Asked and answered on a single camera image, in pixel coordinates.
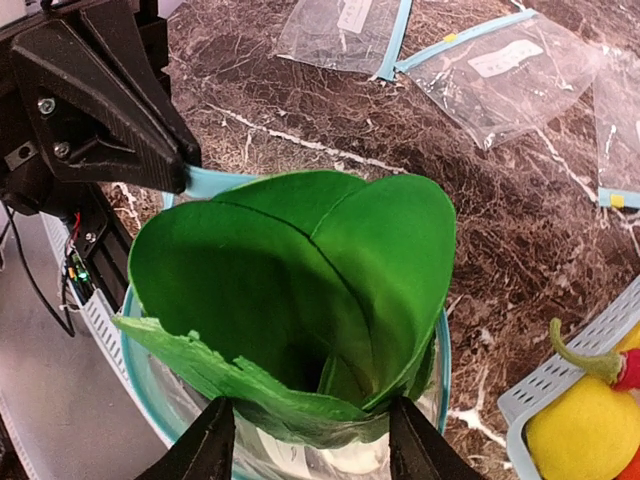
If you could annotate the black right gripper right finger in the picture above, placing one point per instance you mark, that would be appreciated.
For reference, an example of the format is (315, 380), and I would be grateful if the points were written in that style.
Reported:
(418, 451)

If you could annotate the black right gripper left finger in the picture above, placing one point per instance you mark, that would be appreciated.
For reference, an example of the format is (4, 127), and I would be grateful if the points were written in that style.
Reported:
(204, 451)

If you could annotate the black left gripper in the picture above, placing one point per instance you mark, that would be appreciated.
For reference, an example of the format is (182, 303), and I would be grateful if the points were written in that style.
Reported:
(85, 99)

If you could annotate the green white bok choy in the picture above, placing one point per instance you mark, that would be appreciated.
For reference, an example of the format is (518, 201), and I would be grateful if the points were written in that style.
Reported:
(300, 300)

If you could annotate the yellow lemon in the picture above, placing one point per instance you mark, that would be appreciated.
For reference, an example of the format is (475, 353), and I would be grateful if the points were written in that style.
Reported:
(590, 432)

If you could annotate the red chili pepper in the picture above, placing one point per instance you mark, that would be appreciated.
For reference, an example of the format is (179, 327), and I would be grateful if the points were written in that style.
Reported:
(620, 370)

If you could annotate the light blue plastic basket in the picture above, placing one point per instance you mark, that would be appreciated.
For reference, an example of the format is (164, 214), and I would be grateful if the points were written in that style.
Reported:
(552, 378)

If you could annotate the white slotted cable duct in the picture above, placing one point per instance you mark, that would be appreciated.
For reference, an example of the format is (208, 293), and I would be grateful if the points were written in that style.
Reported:
(95, 312)

